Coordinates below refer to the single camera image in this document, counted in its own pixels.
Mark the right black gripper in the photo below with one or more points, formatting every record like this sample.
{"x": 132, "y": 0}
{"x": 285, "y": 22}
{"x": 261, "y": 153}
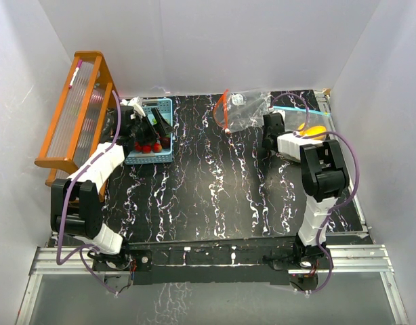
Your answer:
{"x": 264, "y": 133}

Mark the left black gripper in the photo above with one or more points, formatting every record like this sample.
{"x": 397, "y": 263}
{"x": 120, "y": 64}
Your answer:
{"x": 153, "y": 135}

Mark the dark red fake plum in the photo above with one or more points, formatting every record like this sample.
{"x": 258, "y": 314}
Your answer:
{"x": 165, "y": 142}

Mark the red fake strawberries bunch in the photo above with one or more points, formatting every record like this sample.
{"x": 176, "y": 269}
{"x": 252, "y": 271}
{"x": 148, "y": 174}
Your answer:
{"x": 148, "y": 145}

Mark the light blue plastic basket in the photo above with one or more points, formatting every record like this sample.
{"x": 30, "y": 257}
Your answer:
{"x": 165, "y": 108}

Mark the red zip clear bag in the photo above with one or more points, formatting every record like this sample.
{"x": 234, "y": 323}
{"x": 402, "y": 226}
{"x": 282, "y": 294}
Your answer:
{"x": 237, "y": 111}

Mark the blue zip clear bag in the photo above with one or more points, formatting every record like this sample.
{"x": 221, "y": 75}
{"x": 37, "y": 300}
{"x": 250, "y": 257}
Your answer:
{"x": 294, "y": 117}

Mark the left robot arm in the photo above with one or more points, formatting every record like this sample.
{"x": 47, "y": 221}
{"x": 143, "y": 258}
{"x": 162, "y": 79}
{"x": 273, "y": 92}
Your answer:
{"x": 76, "y": 209}

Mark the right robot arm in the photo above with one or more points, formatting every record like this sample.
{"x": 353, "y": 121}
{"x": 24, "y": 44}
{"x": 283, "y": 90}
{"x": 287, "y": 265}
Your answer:
{"x": 323, "y": 171}

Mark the orange wooden rack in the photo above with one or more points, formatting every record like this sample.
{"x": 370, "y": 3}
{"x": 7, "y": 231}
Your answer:
{"x": 77, "y": 123}

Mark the pink white marker pen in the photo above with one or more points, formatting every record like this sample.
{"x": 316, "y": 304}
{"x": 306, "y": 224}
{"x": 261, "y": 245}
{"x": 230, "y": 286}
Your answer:
{"x": 77, "y": 68}

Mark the black base bar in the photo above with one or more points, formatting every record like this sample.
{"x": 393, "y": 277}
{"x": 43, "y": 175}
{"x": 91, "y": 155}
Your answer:
{"x": 274, "y": 260}

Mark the aluminium frame rail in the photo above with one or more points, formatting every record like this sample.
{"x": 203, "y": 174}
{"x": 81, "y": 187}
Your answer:
{"x": 348, "y": 259}

